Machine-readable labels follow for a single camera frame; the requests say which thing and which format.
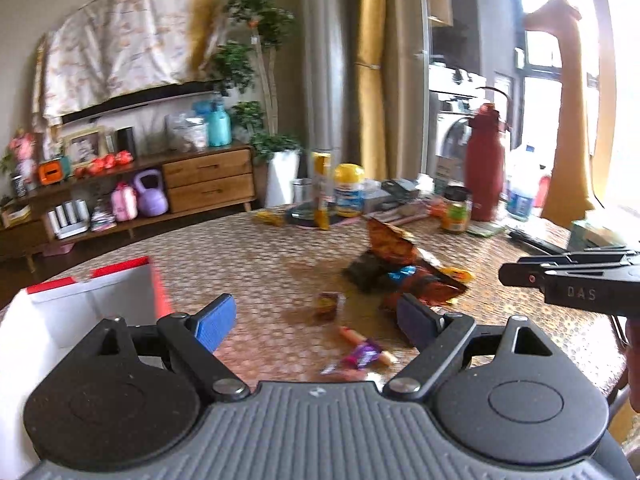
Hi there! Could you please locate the yellow curtain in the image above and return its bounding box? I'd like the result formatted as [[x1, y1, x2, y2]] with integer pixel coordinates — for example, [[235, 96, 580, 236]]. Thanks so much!
[[352, 0, 430, 180]]

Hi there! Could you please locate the framed photo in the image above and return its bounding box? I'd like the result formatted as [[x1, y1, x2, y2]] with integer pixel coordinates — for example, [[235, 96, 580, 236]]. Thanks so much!
[[62, 127, 106, 170]]

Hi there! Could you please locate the white floor air conditioner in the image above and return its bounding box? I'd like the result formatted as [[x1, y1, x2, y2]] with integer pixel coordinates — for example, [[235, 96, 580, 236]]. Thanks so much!
[[302, 0, 348, 166]]

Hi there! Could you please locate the wooden tv cabinet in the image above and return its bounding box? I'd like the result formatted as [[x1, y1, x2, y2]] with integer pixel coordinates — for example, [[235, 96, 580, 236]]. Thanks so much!
[[1, 141, 256, 270]]

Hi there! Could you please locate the teal spray bottle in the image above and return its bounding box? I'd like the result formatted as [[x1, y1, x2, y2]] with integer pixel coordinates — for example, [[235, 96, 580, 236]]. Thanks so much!
[[192, 99, 232, 148]]

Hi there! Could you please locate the purple kettlebell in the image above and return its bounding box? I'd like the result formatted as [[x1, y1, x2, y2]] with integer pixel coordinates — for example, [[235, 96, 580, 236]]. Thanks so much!
[[132, 169, 169, 218]]

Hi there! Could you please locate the washing machine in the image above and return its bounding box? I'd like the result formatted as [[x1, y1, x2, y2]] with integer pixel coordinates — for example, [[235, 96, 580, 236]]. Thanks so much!
[[425, 63, 486, 177]]

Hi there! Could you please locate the small brown snack packet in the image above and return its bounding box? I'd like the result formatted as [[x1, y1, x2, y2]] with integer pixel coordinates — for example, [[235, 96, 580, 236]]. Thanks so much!
[[314, 292, 346, 321]]

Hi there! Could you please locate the green potted tree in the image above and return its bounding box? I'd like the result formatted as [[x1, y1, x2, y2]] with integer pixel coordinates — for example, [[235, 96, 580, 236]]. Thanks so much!
[[209, 0, 302, 208]]

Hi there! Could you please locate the pink plush toy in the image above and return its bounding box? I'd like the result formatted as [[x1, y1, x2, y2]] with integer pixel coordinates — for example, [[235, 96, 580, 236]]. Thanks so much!
[[9, 129, 37, 184]]

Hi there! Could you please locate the blue snack bag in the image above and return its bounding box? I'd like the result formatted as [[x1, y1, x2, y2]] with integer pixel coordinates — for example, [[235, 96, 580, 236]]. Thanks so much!
[[387, 266, 416, 285]]

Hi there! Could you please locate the yellow giraffe toy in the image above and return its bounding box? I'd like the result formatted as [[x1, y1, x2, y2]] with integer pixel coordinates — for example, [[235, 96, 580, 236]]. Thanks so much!
[[524, 0, 594, 229]]

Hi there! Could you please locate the drinking glass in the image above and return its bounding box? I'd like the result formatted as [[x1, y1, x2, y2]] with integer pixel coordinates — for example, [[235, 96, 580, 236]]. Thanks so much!
[[292, 178, 314, 205]]

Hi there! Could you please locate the pink small backpack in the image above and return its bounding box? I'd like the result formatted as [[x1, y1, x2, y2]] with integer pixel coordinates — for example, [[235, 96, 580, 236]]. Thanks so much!
[[111, 182, 138, 222]]

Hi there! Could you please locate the red water bottle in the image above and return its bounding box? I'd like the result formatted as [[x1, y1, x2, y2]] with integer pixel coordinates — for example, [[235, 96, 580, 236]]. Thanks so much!
[[464, 102, 506, 222]]

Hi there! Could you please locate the black cylinder speaker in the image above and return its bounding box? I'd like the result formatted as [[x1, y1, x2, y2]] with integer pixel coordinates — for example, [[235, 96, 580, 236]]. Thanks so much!
[[115, 127, 137, 159]]

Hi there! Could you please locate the orange yellow snack bag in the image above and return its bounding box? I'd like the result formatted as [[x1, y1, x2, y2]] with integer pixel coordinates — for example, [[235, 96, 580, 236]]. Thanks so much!
[[367, 218, 468, 307]]

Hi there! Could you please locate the yellow lid vitamin bottle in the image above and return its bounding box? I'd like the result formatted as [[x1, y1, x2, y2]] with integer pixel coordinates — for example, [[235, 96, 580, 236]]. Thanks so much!
[[334, 162, 364, 218]]

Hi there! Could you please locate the purple candy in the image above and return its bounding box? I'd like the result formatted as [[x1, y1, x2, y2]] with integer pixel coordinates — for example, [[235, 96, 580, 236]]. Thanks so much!
[[321, 339, 382, 380]]

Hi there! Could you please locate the white router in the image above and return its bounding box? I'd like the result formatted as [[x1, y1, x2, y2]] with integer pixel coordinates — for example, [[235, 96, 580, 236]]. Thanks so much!
[[47, 200, 90, 240]]

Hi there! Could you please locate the white red cardboard box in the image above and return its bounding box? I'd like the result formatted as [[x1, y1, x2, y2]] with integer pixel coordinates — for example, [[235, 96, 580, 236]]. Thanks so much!
[[0, 257, 172, 479]]

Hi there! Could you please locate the clear plastic water bottle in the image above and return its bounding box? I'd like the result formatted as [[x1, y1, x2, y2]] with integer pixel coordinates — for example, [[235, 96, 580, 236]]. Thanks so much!
[[506, 144, 540, 221]]

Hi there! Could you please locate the orange retro radio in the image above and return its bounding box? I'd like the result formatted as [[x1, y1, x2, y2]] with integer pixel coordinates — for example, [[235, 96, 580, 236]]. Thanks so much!
[[38, 156, 72, 186]]

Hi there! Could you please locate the glass jar black lid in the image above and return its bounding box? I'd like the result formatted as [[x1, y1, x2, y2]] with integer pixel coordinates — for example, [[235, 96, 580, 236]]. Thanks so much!
[[440, 185, 472, 234]]

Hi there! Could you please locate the floral cloth tv cover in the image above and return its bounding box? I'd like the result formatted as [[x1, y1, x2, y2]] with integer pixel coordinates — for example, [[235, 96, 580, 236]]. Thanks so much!
[[32, 0, 227, 128]]

